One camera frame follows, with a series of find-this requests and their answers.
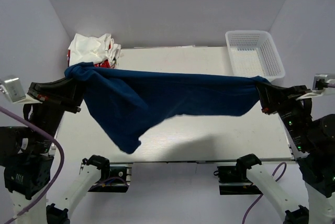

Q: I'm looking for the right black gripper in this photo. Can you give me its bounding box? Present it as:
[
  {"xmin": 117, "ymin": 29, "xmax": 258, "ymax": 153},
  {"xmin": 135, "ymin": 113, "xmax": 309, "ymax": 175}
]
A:
[{"xmin": 255, "ymin": 80, "xmax": 313, "ymax": 150}]

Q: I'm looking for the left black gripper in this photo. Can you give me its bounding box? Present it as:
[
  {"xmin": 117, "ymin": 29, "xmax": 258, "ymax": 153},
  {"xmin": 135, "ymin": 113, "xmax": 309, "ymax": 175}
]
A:
[{"xmin": 28, "ymin": 68, "xmax": 90, "ymax": 151}]

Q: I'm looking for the white and red t shirt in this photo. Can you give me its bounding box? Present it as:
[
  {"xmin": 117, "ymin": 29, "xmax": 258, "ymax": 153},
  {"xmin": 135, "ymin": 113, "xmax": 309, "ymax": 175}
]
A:
[{"xmin": 67, "ymin": 33, "xmax": 121, "ymax": 69}]

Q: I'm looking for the blue t shirt with print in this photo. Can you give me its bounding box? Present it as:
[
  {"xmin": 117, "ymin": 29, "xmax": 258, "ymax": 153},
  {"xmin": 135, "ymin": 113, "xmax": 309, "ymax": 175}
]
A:
[{"xmin": 64, "ymin": 63, "xmax": 266, "ymax": 154}]

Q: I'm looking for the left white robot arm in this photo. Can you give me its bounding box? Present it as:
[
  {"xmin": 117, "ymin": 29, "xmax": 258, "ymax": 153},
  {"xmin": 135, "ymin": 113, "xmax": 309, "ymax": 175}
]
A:
[{"xmin": 1, "ymin": 76, "xmax": 111, "ymax": 223}]

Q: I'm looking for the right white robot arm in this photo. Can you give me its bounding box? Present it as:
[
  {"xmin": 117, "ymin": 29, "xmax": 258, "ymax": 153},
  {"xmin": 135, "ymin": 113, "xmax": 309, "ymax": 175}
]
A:
[{"xmin": 236, "ymin": 79, "xmax": 334, "ymax": 223}]

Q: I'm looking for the white perforated plastic basket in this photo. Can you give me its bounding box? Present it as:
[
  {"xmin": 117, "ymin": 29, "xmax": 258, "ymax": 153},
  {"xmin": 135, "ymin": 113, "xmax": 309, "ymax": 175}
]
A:
[{"xmin": 225, "ymin": 30, "xmax": 285, "ymax": 82}]

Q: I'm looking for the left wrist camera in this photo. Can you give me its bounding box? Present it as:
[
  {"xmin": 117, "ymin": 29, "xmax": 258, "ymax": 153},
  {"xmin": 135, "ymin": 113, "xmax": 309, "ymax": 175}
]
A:
[{"xmin": 1, "ymin": 75, "xmax": 41, "ymax": 104}]

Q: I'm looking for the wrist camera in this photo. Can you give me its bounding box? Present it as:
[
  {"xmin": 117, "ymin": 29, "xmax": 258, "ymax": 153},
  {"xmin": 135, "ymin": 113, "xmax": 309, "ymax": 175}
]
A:
[
  {"xmin": 1, "ymin": 75, "xmax": 41, "ymax": 104},
  {"xmin": 296, "ymin": 73, "xmax": 335, "ymax": 100}
]

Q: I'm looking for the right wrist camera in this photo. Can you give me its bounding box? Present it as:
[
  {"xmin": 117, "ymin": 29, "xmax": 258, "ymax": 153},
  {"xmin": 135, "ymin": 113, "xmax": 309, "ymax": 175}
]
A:
[{"xmin": 296, "ymin": 73, "xmax": 335, "ymax": 100}]

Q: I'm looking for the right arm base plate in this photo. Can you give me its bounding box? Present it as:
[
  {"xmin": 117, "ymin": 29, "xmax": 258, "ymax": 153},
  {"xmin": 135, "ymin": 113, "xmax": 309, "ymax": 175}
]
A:
[{"xmin": 213, "ymin": 166, "xmax": 261, "ymax": 195}]

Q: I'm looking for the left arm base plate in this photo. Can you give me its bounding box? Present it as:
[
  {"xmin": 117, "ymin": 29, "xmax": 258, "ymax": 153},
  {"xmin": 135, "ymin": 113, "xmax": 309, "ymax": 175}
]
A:
[{"xmin": 88, "ymin": 163, "xmax": 132, "ymax": 193}]

